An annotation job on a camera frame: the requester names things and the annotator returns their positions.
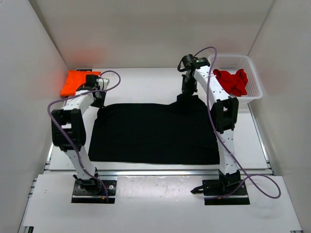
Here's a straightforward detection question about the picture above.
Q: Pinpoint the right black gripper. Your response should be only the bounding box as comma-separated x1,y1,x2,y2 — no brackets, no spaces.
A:
183,75,199,100

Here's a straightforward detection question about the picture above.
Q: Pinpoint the orange t shirt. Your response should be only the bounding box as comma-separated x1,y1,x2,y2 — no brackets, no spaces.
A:
60,70,100,98

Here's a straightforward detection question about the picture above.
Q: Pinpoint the black t shirt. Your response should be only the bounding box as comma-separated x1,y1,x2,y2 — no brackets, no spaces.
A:
88,95,220,165

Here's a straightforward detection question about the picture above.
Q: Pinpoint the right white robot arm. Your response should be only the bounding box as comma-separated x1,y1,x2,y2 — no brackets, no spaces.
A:
177,54,241,194

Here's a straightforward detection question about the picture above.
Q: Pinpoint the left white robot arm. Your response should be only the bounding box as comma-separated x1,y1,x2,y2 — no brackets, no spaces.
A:
52,74,109,194

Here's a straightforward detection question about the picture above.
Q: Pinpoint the dark label sticker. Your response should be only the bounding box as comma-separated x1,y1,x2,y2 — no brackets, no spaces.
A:
76,69,92,72

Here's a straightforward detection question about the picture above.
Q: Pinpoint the white plastic basket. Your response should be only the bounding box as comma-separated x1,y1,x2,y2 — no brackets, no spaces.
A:
212,54,262,108

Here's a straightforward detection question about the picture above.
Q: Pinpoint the red t shirt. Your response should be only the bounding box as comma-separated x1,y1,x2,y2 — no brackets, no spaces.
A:
213,69,248,97

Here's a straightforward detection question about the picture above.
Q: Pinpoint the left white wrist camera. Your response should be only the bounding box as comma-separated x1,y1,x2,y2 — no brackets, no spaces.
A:
97,77,110,90

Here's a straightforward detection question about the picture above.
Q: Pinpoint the aluminium rail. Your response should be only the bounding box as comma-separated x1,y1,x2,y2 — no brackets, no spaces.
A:
98,170,219,176

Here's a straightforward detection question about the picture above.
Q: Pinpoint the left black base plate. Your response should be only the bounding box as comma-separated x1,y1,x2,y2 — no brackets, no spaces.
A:
71,180,117,204

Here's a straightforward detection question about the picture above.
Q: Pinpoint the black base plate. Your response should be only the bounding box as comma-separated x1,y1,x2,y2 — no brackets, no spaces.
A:
71,180,117,204
190,180,250,205

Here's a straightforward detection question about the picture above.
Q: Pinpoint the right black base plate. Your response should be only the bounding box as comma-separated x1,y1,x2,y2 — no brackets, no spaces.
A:
190,180,250,205

